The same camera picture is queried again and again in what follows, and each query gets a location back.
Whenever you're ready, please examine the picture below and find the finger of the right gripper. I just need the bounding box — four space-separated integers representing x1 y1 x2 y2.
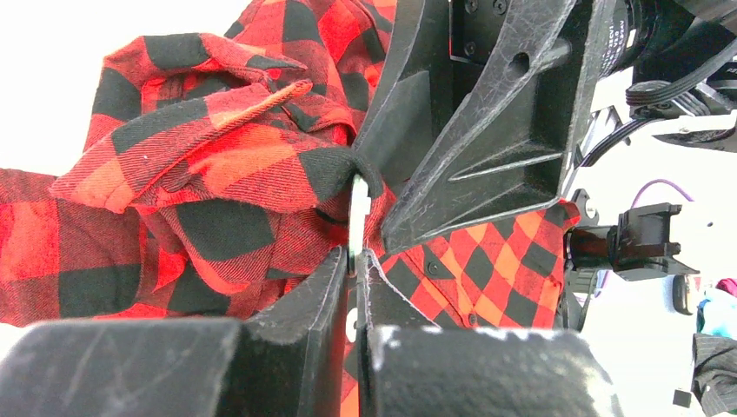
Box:
382 1 611 253
353 1 453 190

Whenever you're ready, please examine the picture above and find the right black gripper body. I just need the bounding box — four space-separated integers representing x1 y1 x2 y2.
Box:
448 0 658 79

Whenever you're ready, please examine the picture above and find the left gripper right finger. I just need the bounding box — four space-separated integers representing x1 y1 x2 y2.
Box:
355 250 623 416

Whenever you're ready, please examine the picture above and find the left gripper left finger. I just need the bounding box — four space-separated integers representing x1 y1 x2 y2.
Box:
1 248 347 416

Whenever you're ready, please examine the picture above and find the red black plaid shirt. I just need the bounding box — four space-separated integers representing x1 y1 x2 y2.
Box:
1 1 579 416

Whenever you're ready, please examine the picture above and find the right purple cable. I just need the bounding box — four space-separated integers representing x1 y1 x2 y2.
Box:
630 178 695 209

